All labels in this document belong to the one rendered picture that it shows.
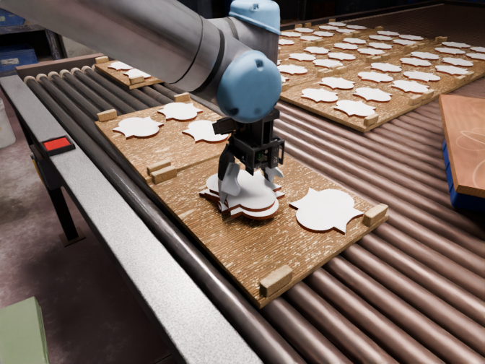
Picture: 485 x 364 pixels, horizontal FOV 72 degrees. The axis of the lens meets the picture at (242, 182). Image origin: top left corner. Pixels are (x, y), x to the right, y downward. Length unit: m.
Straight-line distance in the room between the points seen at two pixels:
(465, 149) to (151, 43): 0.69
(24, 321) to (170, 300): 0.23
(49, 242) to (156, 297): 1.70
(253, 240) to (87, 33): 0.45
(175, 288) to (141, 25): 0.42
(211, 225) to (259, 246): 0.11
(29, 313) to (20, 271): 1.49
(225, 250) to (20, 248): 1.80
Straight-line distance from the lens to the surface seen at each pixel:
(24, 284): 2.08
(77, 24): 0.32
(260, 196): 0.68
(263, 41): 0.53
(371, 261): 0.67
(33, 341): 0.64
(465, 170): 0.77
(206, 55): 0.35
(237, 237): 0.65
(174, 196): 0.76
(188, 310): 0.58
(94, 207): 0.82
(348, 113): 1.18
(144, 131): 1.04
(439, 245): 0.76
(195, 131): 1.01
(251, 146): 0.58
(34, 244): 2.29
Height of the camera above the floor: 1.38
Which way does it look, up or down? 35 degrees down
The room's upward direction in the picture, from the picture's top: straight up
